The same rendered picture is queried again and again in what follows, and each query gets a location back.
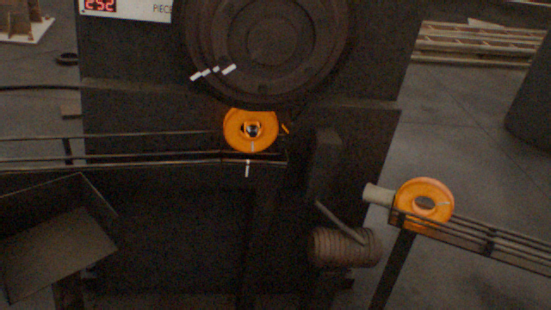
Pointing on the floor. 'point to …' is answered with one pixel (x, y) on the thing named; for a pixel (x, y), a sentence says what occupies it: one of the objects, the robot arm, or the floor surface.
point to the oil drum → (534, 101)
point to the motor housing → (335, 262)
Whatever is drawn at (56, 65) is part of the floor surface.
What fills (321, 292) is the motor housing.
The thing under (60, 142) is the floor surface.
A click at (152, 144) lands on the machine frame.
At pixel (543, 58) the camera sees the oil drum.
